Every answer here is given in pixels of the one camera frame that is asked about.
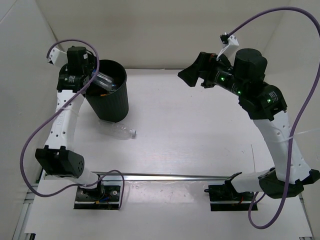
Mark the white label clear bottle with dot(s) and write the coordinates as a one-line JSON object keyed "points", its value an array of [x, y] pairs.
{"points": [[114, 87]]}

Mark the black plastic bin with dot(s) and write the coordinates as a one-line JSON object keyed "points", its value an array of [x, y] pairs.
{"points": [[115, 106]]}

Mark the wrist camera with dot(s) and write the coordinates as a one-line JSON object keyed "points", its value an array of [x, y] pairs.
{"points": [[57, 57], [230, 45]]}

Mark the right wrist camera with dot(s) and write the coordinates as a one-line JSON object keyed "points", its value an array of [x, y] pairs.
{"points": [[230, 45]]}

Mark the aluminium frame rail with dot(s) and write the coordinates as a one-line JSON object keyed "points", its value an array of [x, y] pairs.
{"points": [[143, 177]]}

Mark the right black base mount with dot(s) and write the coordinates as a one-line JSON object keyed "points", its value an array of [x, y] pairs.
{"points": [[224, 200]]}

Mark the blue label clear bottle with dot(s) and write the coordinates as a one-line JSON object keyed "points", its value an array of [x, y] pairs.
{"points": [[104, 81]]}

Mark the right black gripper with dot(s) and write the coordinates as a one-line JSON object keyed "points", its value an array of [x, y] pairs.
{"points": [[205, 65]]}

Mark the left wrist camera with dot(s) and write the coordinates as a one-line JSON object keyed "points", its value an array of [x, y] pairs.
{"points": [[57, 57]]}

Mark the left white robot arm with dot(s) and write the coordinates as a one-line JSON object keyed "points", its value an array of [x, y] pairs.
{"points": [[58, 157]]}

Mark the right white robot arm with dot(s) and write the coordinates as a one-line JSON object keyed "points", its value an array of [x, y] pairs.
{"points": [[267, 108]]}

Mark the clear unlabelled plastic bottle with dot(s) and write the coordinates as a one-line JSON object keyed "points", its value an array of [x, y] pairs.
{"points": [[117, 130]]}

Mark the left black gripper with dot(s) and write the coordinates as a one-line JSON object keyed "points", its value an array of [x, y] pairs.
{"points": [[91, 61]]}

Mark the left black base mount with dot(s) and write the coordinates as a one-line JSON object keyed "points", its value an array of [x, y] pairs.
{"points": [[105, 197]]}

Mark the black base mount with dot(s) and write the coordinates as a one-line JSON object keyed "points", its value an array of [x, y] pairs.
{"points": [[105, 197], [224, 200]]}

